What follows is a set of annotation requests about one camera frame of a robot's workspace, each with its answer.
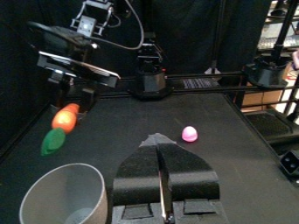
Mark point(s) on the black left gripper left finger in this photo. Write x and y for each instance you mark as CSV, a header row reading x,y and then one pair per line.
x,y
133,178

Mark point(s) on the black frame corner bracket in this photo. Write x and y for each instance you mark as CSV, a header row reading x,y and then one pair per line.
x,y
289,162

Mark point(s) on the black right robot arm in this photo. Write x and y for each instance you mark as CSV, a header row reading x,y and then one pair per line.
x,y
150,81

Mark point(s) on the black vertical frame pole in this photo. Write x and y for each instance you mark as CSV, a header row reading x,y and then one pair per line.
x,y
217,35

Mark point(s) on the orange toy carrot green leaf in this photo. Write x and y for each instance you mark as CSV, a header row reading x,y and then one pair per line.
x,y
64,120

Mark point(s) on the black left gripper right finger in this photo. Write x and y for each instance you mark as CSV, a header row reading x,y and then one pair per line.
x,y
190,178

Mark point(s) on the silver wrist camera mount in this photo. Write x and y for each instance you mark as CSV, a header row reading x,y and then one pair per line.
x,y
88,24

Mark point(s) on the black frame rail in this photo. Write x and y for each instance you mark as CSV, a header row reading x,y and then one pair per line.
x,y
205,75

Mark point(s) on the brown cardboard box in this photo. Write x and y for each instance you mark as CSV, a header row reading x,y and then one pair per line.
x,y
260,99

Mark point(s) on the grey bowl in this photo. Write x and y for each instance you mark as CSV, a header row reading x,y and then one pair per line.
x,y
61,189

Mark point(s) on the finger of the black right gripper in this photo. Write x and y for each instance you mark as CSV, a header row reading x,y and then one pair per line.
x,y
89,97
62,93

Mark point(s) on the pink toy egg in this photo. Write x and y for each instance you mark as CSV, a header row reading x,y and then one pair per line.
x,y
189,134

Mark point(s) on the black ribbed mat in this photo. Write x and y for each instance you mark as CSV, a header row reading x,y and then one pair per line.
x,y
268,124

